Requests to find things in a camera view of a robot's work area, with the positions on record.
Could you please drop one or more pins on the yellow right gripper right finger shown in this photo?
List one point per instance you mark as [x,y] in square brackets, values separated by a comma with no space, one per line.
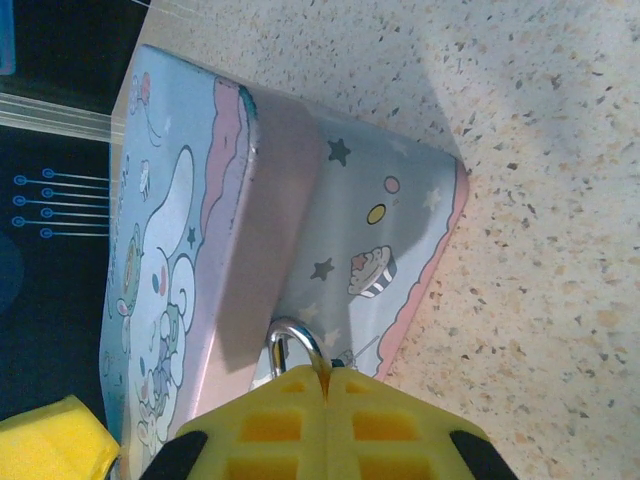
[390,430]

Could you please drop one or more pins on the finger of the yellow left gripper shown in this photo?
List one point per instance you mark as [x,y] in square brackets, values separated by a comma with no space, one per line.
[55,440]

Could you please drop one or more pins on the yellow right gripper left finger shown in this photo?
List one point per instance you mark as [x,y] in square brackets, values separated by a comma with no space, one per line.
[280,430]

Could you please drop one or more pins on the light blue cartoon tin box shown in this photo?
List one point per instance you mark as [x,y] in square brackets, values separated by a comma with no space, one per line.
[350,240]

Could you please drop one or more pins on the aluminium frame post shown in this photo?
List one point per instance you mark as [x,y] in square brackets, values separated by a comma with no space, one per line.
[55,117]

